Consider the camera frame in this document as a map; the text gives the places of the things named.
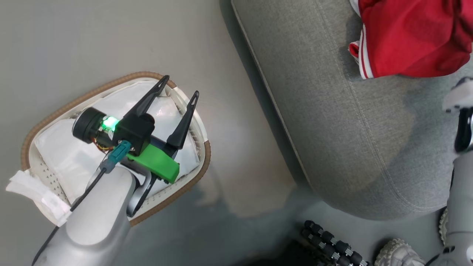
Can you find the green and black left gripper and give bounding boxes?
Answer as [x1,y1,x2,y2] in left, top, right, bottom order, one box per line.
[72,75,199,184]

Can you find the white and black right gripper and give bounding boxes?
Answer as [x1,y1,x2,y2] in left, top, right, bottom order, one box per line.
[442,77,473,113]

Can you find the red Bulls jersey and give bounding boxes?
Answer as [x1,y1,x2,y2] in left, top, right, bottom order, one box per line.
[348,0,473,80]

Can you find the white garment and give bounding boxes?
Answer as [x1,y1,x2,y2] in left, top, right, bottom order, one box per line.
[33,81,202,205]

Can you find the grey fabric sofa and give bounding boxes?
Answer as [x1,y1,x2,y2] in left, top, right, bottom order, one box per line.
[231,0,473,221]

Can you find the white basket with brown rim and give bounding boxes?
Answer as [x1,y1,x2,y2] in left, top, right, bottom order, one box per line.
[21,71,212,227]

